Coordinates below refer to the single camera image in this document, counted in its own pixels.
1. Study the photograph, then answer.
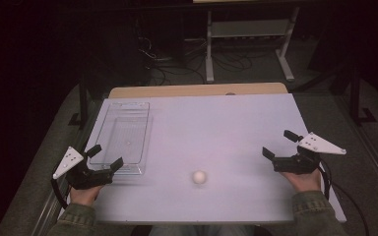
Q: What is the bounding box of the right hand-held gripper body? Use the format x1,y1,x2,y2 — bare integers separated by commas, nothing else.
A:
271,132,347,175

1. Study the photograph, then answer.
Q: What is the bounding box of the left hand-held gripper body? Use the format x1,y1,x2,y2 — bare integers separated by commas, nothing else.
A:
52,146,115,191

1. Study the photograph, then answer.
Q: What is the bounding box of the clear plastic container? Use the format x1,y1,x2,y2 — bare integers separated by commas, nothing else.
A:
88,101,155,176

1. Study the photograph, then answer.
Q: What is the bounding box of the white ball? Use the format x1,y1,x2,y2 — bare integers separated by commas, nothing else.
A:
191,169,208,186

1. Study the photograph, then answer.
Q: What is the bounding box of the person's left hand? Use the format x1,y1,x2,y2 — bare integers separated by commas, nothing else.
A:
69,185,104,207

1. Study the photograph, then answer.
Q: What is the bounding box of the person's right hand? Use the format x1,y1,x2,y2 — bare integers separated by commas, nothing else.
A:
280,168,323,194

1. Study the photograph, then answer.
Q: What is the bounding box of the black metal stand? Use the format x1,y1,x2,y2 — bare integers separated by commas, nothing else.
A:
348,64,378,125
67,74,90,128

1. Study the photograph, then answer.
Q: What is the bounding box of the white metal stand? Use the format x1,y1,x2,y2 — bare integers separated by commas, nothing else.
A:
205,6,300,85

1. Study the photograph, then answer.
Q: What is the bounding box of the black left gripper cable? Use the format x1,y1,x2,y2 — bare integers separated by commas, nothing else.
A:
50,178,69,210

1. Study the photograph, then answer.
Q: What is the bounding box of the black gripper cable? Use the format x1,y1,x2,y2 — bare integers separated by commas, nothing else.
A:
317,159,370,236
50,178,69,210

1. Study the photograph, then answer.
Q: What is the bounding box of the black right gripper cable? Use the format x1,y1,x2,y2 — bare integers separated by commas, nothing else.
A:
317,159,370,236

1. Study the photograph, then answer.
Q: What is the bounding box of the tangle of floor cables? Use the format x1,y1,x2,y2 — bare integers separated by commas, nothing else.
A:
137,34,254,87

